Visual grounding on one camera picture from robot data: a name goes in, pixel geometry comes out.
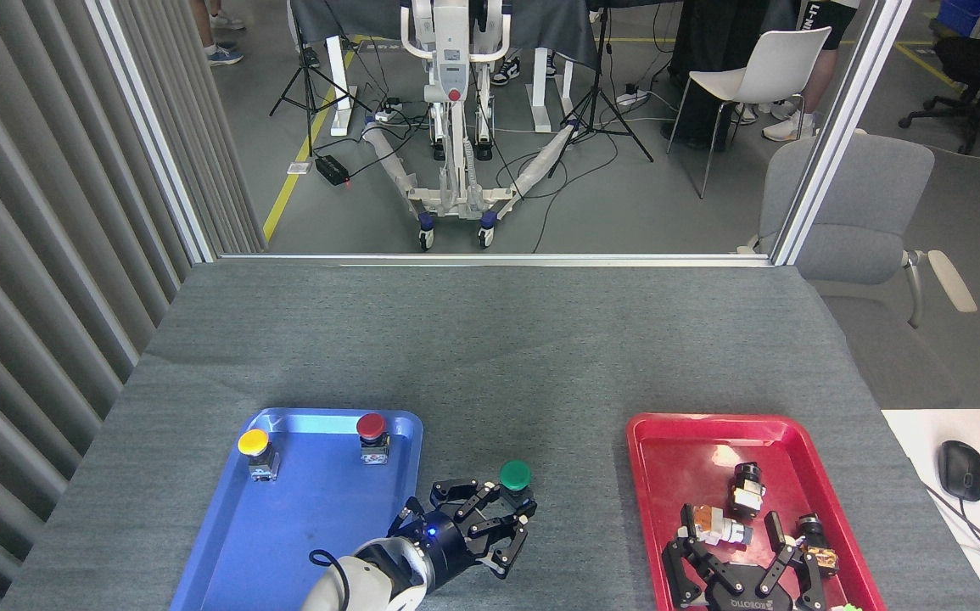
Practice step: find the green push button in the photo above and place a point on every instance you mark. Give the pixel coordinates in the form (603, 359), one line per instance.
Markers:
(515, 473)

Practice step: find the black tripod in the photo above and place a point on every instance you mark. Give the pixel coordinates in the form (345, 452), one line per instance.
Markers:
(310, 85)
(598, 102)

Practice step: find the red push button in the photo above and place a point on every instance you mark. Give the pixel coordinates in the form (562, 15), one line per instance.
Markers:
(371, 424)

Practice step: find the black knob switch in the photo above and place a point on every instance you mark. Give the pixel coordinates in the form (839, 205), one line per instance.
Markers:
(747, 488)

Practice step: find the silver frame post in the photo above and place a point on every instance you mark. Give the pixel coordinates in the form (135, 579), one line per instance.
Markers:
(150, 136)
(837, 127)

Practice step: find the white plastic chair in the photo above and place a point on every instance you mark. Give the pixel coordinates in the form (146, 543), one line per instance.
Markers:
(782, 64)

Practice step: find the dark draped table white legs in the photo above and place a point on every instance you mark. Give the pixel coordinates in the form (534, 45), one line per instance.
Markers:
(540, 25)

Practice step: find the white power strip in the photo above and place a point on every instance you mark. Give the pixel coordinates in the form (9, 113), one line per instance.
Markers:
(389, 108)
(632, 97)

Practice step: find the black computer mouse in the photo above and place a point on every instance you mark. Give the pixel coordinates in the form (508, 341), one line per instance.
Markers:
(962, 471)

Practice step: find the red plastic tray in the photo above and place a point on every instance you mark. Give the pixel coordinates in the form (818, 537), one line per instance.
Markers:
(676, 467)

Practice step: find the dark grey felt table mat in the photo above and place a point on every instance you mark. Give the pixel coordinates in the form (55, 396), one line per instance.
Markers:
(498, 365)

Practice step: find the orange and white switch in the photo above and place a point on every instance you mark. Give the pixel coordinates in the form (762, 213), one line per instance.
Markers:
(719, 524)

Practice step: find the blue crate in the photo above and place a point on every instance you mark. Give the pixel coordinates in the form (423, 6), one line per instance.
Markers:
(960, 15)

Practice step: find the silver frame rail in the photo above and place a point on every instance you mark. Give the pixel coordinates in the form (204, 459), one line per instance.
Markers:
(498, 258)

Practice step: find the yellow push button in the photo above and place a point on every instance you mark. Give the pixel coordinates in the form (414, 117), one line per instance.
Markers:
(253, 442)

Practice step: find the black and orange switch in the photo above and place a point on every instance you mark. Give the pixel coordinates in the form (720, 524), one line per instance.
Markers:
(820, 556)

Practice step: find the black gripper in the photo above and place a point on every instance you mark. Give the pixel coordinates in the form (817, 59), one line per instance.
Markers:
(447, 547)
(748, 598)

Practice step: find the grey office chair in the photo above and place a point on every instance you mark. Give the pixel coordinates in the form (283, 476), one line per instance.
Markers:
(863, 229)

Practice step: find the white stand on wheels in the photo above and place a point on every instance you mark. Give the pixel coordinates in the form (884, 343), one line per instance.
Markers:
(451, 51)

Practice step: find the grey ribbed partition panel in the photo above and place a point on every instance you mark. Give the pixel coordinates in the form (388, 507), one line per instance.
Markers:
(14, 255)

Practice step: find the blue plastic tray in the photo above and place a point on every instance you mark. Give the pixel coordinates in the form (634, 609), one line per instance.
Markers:
(286, 535)

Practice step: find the white side table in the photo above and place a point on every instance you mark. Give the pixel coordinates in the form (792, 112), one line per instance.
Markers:
(922, 433)

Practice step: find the black box with red light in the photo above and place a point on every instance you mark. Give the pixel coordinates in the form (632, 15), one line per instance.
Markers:
(331, 170)

